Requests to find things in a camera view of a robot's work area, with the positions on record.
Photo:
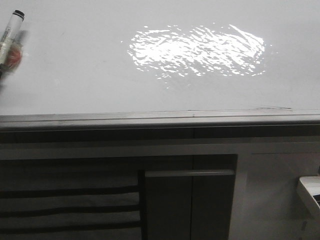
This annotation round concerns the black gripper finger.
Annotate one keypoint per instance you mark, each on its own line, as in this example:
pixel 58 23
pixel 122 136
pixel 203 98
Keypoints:
pixel 15 55

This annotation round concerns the white whiteboard marker pen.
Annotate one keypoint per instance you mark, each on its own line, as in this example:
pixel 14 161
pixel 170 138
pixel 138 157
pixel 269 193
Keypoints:
pixel 9 35

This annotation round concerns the large white whiteboard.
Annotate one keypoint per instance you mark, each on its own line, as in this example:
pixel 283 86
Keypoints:
pixel 137 63

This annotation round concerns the dark slatted chair back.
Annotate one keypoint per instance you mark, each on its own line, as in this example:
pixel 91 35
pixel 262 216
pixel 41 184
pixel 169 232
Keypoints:
pixel 104 205

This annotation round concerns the grey cabinet panel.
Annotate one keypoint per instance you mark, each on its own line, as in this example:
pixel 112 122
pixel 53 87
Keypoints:
pixel 189 204

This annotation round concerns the white marker tray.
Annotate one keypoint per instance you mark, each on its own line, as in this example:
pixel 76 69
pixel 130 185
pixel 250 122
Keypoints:
pixel 308 189

